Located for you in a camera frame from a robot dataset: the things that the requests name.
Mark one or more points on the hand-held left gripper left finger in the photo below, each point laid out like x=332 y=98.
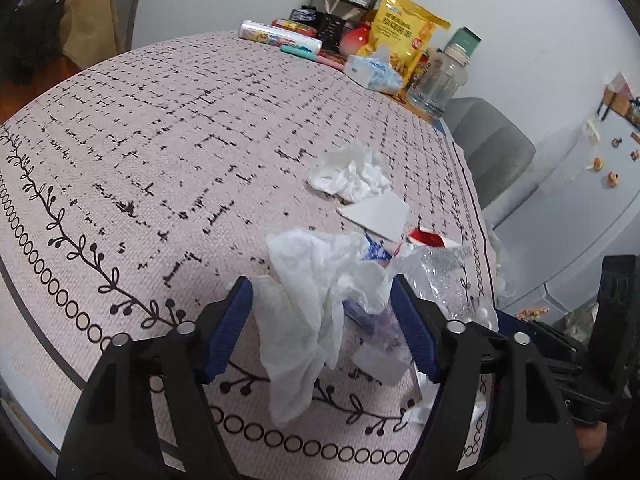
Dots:
x=232 y=325

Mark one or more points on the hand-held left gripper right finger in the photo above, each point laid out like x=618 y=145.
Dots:
x=415 y=330

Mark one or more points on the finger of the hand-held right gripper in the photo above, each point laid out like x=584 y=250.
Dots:
x=560 y=342

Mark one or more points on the purple clear plastic wrapper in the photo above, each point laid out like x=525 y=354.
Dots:
x=380 y=332

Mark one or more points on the small white paper piece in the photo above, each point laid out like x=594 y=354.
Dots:
x=380 y=364

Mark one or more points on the crushed clear plastic bottle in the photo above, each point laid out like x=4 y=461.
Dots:
x=435 y=275

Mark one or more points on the large white tissue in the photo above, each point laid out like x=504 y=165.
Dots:
x=305 y=310

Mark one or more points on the blue and white wrapper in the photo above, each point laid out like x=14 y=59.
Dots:
x=377 y=252

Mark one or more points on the red and white package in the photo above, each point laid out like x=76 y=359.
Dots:
x=425 y=236

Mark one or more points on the white card piece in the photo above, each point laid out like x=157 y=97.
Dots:
x=377 y=212

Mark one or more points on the white tissue ball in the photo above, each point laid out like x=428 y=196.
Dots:
x=350 y=175

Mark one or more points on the white refrigerator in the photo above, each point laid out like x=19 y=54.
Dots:
x=575 y=240

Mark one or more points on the orange fridge magnet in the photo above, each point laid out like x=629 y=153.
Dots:
x=596 y=163
x=611 y=179

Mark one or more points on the pink patterned tablecloth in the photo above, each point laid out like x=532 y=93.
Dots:
x=200 y=135

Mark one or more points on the grey upholstered chair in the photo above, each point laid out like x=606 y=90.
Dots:
x=485 y=145

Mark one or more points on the cardboard box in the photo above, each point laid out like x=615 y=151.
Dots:
x=620 y=97

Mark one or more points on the clear plastic water jug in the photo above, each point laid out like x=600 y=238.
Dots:
x=440 y=80

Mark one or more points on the white and blue tissue pack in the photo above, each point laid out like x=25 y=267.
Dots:
x=370 y=70

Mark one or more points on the teal pen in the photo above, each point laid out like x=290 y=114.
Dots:
x=300 y=51

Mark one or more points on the pink pen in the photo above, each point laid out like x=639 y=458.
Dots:
x=332 y=60

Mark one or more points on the white printed roll pack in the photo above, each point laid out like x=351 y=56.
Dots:
x=277 y=36

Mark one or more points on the teal box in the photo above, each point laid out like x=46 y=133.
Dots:
x=462 y=39

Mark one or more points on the red peach-shaped ornament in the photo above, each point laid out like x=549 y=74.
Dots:
x=356 y=40

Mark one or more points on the yellow snack bag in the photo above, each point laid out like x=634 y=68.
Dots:
x=400 y=30

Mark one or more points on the red candy tube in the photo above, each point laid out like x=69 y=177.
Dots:
x=295 y=25

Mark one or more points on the black pen holder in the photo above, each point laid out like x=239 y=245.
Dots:
x=330 y=30

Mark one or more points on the black and blue box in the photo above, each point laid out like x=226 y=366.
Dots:
x=303 y=14

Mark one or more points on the brown paper bag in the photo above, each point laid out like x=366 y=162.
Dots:
x=92 y=25

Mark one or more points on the black bag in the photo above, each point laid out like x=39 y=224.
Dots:
x=35 y=35

